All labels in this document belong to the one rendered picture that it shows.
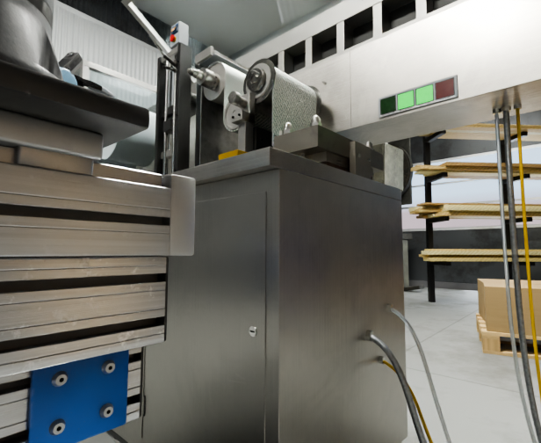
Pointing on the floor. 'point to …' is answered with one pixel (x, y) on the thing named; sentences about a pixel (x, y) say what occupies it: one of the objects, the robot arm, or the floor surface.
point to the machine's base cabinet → (280, 319)
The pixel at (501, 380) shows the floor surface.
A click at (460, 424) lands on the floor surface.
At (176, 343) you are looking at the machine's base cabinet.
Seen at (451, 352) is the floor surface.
